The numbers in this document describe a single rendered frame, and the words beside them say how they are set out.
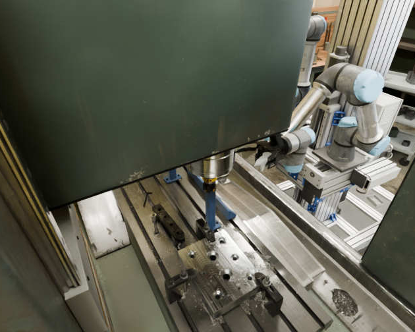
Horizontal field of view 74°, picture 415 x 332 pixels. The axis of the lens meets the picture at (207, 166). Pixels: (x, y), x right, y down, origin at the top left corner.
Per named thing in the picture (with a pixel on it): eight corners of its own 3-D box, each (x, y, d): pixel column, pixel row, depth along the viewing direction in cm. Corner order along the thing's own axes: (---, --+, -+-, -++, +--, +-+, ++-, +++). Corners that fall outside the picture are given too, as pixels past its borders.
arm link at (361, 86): (367, 133, 151) (352, 56, 113) (393, 146, 140) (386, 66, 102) (351, 149, 151) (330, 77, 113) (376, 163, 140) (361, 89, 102)
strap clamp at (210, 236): (201, 232, 132) (201, 210, 124) (216, 252, 123) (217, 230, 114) (195, 235, 131) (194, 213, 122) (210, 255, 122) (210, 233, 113)
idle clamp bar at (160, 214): (161, 211, 144) (160, 202, 140) (188, 245, 127) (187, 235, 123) (153, 215, 142) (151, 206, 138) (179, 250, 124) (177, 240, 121)
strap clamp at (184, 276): (196, 280, 112) (195, 258, 104) (200, 287, 110) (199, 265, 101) (166, 297, 107) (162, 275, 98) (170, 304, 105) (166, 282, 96)
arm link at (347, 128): (344, 132, 161) (350, 111, 153) (363, 143, 152) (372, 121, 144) (329, 138, 157) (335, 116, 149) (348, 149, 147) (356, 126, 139)
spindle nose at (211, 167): (174, 163, 89) (171, 130, 82) (210, 144, 98) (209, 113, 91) (209, 186, 80) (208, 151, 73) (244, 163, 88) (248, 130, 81)
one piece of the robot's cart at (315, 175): (348, 159, 181) (352, 147, 175) (365, 169, 171) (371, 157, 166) (301, 176, 166) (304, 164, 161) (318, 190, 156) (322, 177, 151)
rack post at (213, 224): (216, 220, 139) (217, 173, 121) (222, 226, 135) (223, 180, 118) (199, 227, 135) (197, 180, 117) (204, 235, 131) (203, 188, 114)
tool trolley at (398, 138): (340, 144, 364) (364, 71, 308) (354, 132, 391) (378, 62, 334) (415, 172, 315) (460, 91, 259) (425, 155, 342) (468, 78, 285)
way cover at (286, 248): (229, 185, 204) (230, 167, 194) (327, 283, 141) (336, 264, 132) (193, 199, 192) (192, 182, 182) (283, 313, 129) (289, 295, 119)
